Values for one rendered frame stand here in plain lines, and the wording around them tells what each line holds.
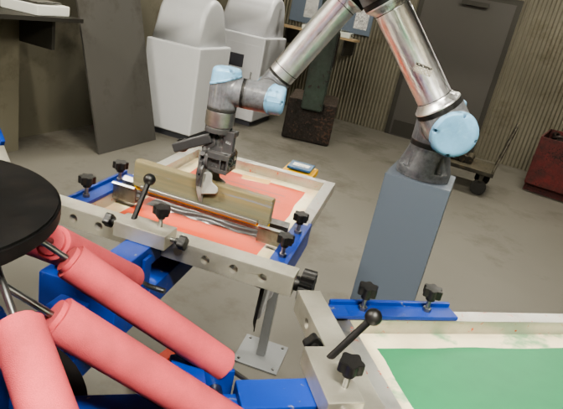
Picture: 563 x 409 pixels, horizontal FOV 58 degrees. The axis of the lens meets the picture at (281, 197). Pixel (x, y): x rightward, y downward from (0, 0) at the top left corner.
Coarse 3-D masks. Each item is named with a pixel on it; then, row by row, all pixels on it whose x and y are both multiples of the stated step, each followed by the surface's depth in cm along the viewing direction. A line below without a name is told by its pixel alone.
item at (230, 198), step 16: (144, 160) 142; (160, 176) 141; (176, 176) 139; (192, 176) 138; (176, 192) 141; (192, 192) 139; (224, 192) 137; (240, 192) 136; (224, 208) 138; (240, 208) 137; (256, 208) 136; (272, 208) 136
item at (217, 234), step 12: (276, 192) 181; (288, 192) 183; (300, 192) 186; (288, 204) 172; (276, 216) 161; (288, 216) 163; (204, 228) 143; (216, 228) 145; (216, 240) 138; (228, 240) 139; (240, 240) 141; (252, 240) 142; (252, 252) 135
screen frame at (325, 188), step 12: (180, 156) 187; (192, 156) 195; (240, 168) 196; (252, 168) 195; (264, 168) 194; (276, 168) 194; (288, 180) 193; (300, 180) 191; (312, 180) 190; (324, 180) 192; (324, 192) 180; (96, 204) 139; (108, 204) 145; (312, 204) 166; (324, 204) 176; (312, 216) 157
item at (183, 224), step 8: (224, 176) 186; (232, 176) 188; (240, 176) 189; (144, 200) 153; (128, 208) 146; (144, 208) 148; (144, 216) 143; (152, 216) 144; (168, 216) 146; (176, 216) 147; (184, 216) 148; (168, 224) 141; (176, 224) 142; (184, 224) 143; (192, 224) 144; (184, 232) 139
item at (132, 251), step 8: (128, 240) 111; (120, 248) 107; (128, 248) 108; (136, 248) 108; (144, 248) 109; (152, 248) 112; (128, 256) 105; (136, 256) 105; (144, 256) 109; (152, 256) 113; (136, 264) 106
